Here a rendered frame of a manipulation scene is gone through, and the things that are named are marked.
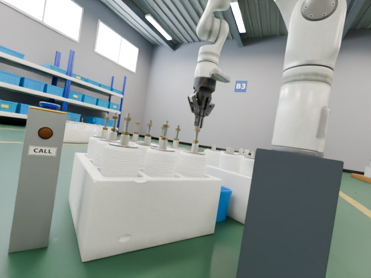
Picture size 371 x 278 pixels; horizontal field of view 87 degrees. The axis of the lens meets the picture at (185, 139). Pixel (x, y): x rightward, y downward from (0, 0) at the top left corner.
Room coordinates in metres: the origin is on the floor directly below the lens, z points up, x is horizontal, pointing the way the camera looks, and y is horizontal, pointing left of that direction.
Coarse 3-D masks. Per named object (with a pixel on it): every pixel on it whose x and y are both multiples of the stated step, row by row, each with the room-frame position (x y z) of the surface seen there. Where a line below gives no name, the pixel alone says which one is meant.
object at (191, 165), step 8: (184, 152) 0.63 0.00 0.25; (184, 160) 0.62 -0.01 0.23; (192, 160) 0.61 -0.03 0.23; (200, 160) 0.61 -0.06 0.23; (184, 168) 0.61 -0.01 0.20; (192, 168) 0.61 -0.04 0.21; (200, 168) 0.61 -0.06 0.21; (184, 176) 0.61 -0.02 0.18; (192, 176) 0.61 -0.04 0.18; (200, 176) 0.62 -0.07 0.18
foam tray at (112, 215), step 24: (96, 168) 0.52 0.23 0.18; (72, 192) 0.66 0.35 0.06; (96, 192) 0.42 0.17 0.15; (120, 192) 0.45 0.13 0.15; (144, 192) 0.48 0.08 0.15; (168, 192) 0.52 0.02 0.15; (192, 192) 0.57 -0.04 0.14; (216, 192) 0.62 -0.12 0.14; (72, 216) 0.59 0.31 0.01; (96, 216) 0.42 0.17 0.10; (120, 216) 0.45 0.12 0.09; (144, 216) 0.49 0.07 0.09; (168, 216) 0.53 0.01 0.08; (192, 216) 0.58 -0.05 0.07; (96, 240) 0.42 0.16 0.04; (120, 240) 0.46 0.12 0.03; (144, 240) 0.49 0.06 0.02; (168, 240) 0.53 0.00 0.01
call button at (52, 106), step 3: (39, 102) 0.44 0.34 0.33; (42, 102) 0.44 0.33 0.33; (45, 102) 0.44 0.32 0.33; (42, 105) 0.44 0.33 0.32; (45, 105) 0.44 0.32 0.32; (48, 105) 0.44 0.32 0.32; (51, 105) 0.44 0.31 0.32; (54, 105) 0.45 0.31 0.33; (57, 105) 0.45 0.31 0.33; (45, 108) 0.44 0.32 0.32; (48, 108) 0.44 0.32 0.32; (51, 108) 0.45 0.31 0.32; (54, 108) 0.45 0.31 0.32; (57, 108) 0.46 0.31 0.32
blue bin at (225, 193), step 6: (222, 186) 0.80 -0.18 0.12; (222, 192) 0.72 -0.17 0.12; (228, 192) 0.74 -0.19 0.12; (222, 198) 0.73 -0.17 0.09; (228, 198) 0.75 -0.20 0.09; (222, 204) 0.74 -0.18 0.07; (228, 204) 0.76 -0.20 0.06; (222, 210) 0.74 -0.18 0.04; (216, 216) 0.73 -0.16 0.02; (222, 216) 0.75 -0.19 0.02
